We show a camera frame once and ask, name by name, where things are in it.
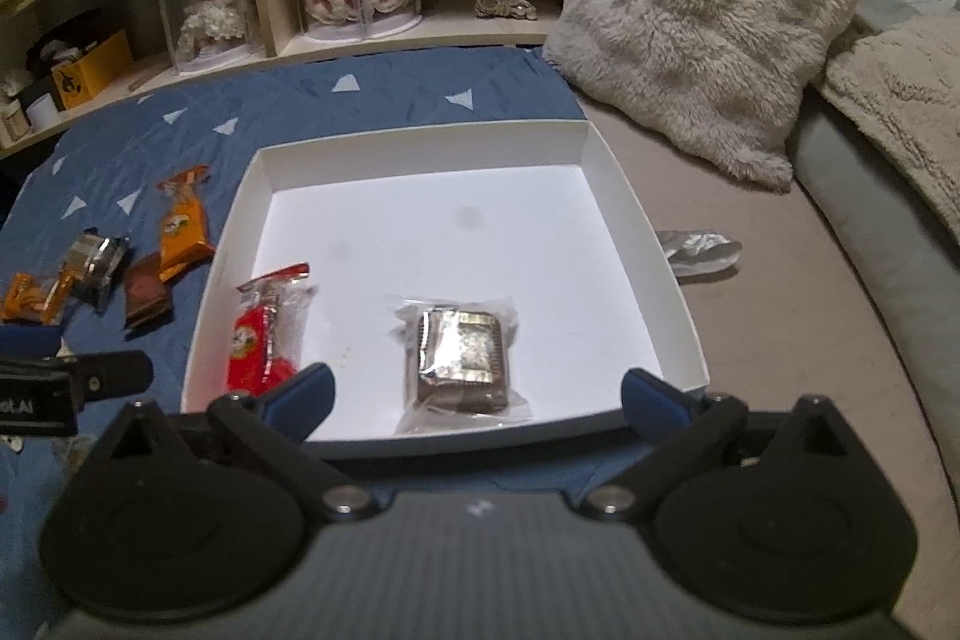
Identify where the white fluffy pillow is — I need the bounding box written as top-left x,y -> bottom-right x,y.
541,0 -> 878,191

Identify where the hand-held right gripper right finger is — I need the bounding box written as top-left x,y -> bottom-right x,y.
583,368 -> 890,522

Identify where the clear case with white doll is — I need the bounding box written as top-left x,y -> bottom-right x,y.
154,0 -> 252,75

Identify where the blue quilt with white triangles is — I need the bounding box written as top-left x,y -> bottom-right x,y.
0,44 -> 661,640

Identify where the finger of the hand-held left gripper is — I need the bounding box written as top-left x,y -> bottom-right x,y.
0,325 -> 61,360
0,351 -> 155,402

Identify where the dried flower bundle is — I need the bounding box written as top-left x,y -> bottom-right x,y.
475,0 -> 539,22

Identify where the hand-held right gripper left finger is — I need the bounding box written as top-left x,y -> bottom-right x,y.
71,364 -> 376,522

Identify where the small brown snack packet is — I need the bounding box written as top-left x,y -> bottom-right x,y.
122,251 -> 177,330

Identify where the beige bed sheet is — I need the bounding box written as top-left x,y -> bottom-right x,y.
540,47 -> 960,640

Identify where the crumpled silver wrapper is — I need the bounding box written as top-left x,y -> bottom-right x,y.
656,229 -> 743,281

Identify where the grey sofa cushion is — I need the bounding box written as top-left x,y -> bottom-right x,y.
784,0 -> 960,461

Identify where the white cylindrical jar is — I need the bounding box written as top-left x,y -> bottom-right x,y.
25,96 -> 65,130

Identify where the orange twist snack packet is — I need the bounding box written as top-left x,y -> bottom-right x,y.
155,164 -> 218,285
0,271 -> 76,326

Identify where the clear-wrapped brown pastry packet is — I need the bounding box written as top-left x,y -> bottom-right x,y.
391,293 -> 532,437

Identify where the beige fluffy blanket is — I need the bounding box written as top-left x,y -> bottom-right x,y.
817,14 -> 960,266

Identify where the small labelled jar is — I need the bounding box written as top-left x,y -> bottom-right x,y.
0,104 -> 31,145

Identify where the white cardboard box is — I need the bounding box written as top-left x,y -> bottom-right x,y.
180,119 -> 712,447

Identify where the yellow cardboard box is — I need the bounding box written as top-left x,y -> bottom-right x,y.
51,31 -> 136,110

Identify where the red snack packet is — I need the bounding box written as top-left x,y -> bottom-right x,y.
226,263 -> 320,397

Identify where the black pastry packet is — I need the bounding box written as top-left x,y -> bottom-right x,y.
64,227 -> 132,311

